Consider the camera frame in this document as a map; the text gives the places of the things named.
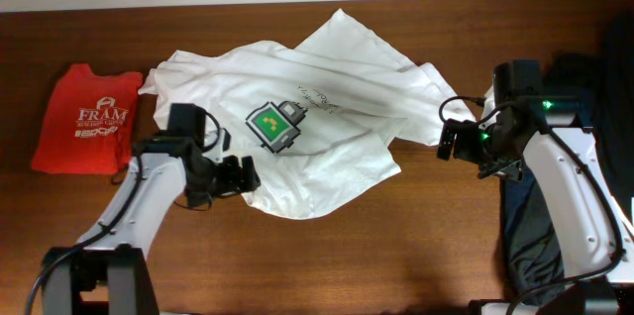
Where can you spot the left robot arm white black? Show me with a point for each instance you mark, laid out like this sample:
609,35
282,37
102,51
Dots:
106,271

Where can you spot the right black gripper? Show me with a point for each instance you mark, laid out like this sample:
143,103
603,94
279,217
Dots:
464,143

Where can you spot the black t-shirt with white letters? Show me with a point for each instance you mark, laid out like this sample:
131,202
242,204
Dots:
607,79

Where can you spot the white t-shirt with robot print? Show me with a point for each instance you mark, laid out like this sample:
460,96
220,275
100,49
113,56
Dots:
318,119

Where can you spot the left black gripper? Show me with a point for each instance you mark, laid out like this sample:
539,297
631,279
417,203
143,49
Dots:
230,178

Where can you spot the folded red FRAM t-shirt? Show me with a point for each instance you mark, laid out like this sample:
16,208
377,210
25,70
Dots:
88,123

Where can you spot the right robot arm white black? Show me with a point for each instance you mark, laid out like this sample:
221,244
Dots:
525,126

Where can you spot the dark grey garment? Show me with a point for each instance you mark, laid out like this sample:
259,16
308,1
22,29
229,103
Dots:
530,250

